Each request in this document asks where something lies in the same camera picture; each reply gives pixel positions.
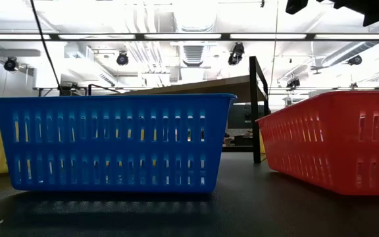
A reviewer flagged black ceiling spotlight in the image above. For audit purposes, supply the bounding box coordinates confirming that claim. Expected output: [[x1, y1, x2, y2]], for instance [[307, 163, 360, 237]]
[[347, 54, 363, 66], [286, 77, 301, 90], [116, 51, 130, 66], [227, 41, 245, 66], [3, 56, 20, 72]]

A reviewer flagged thin hanging cable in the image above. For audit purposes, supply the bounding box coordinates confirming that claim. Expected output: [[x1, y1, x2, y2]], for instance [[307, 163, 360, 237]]
[[269, 0, 280, 96]]

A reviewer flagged wooden shelf with black legs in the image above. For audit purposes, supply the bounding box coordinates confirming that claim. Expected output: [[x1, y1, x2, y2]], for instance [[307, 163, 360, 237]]
[[87, 55, 270, 165]]

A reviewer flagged black wall screen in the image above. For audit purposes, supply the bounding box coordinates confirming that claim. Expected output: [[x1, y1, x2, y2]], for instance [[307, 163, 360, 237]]
[[228, 103, 270, 130]]

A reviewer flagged black table frame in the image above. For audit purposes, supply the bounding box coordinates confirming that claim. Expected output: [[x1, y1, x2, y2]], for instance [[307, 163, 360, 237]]
[[222, 145, 255, 153]]

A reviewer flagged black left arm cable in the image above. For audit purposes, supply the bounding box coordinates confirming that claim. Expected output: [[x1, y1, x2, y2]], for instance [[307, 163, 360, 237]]
[[30, 0, 63, 95]]

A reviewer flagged blue plastic slotted basket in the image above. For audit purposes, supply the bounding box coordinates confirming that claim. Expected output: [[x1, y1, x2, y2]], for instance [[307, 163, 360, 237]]
[[0, 93, 238, 194]]

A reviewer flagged red plastic slotted basket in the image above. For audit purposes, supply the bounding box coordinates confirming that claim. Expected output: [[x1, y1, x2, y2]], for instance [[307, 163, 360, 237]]
[[255, 90, 379, 197]]

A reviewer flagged black table mat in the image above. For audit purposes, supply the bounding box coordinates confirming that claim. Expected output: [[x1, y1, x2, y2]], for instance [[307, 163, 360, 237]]
[[0, 151, 379, 237]]

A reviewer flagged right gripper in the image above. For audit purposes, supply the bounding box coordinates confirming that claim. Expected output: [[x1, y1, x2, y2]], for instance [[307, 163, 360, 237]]
[[285, 0, 379, 27]]

